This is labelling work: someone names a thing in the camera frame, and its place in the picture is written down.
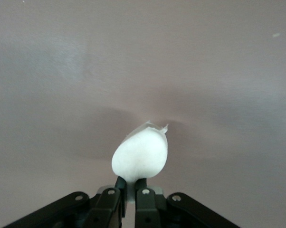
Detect white steamed bun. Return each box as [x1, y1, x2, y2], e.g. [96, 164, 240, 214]
[111, 121, 169, 181]

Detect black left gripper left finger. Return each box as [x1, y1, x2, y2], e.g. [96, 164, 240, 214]
[5, 175, 128, 228]

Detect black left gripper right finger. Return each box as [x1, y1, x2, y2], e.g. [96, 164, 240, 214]
[134, 178, 241, 228]

